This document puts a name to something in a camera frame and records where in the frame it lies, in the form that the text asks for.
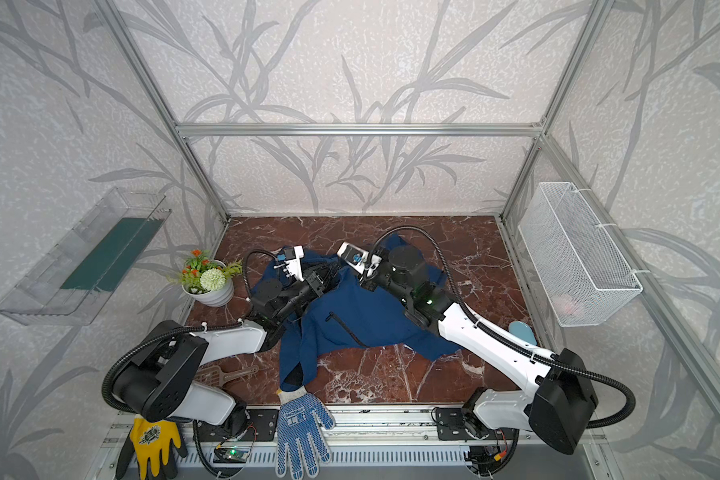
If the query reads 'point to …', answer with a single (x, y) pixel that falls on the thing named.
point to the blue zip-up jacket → (389, 309)
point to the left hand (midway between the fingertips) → (340, 258)
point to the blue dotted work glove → (303, 416)
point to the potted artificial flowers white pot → (207, 281)
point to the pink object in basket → (571, 308)
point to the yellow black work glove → (150, 450)
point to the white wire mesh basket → (585, 275)
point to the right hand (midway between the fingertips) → (356, 239)
